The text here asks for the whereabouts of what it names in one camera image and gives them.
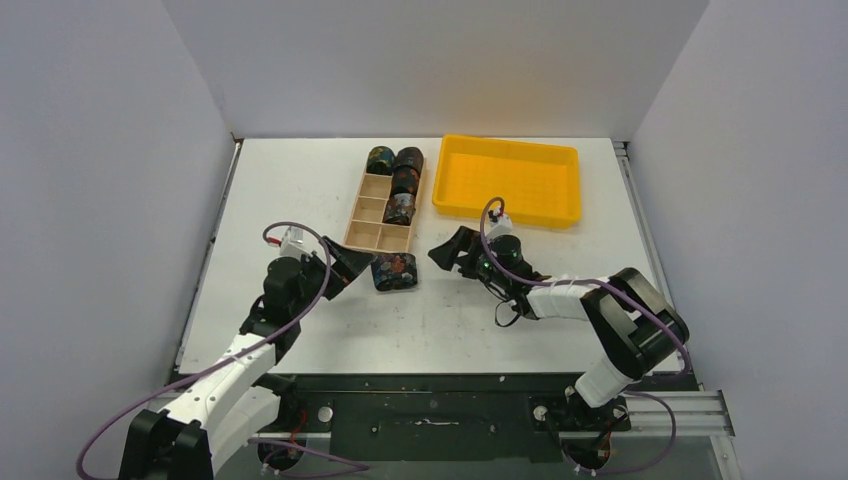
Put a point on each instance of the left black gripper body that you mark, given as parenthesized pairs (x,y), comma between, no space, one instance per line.
(313,272)

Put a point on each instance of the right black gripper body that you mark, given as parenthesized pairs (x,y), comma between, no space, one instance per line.
(471,255)

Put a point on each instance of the wooden compartment box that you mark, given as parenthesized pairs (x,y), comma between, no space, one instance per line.
(366,230)

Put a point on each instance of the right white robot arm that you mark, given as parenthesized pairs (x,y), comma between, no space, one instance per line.
(635,325)

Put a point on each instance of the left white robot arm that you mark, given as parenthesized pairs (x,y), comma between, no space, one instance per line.
(193,435)

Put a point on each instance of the yellow plastic tray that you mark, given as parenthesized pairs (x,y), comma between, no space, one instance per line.
(540,183)

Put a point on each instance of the rolled tie blue yellow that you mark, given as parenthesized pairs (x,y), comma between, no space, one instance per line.
(380,161)

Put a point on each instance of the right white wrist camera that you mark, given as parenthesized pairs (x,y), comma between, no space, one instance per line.
(498,223)

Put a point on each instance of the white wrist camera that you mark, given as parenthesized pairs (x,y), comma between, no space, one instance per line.
(498,223)
(290,242)

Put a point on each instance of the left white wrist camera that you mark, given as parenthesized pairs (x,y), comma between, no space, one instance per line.
(290,242)

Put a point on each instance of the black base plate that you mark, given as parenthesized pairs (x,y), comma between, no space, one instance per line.
(395,441)

